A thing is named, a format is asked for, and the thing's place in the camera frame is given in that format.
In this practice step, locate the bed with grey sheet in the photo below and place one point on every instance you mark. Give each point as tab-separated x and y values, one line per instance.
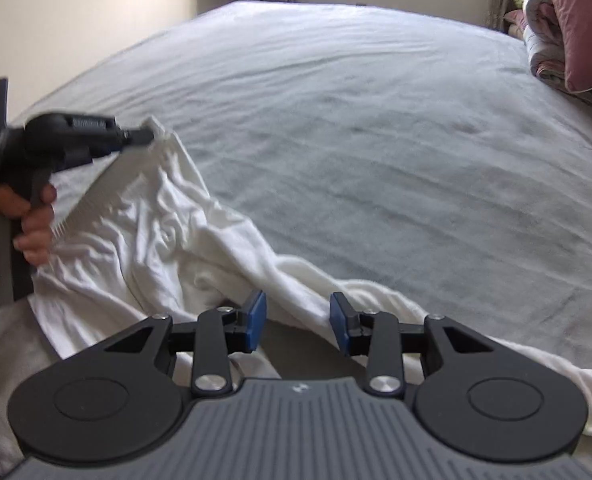
351	135

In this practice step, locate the white garment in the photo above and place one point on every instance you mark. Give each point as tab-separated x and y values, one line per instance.
151	240

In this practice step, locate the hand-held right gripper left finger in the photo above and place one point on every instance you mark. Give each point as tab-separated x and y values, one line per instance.
255	320

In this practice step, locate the person's left hand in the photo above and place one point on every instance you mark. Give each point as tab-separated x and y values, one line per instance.
38	230

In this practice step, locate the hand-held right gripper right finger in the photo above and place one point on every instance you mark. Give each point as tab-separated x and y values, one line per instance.
340	322

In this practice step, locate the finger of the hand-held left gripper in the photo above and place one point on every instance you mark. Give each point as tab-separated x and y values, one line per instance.
136	137

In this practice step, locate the folded striped blanket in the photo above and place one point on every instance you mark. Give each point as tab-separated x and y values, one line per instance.
540	20

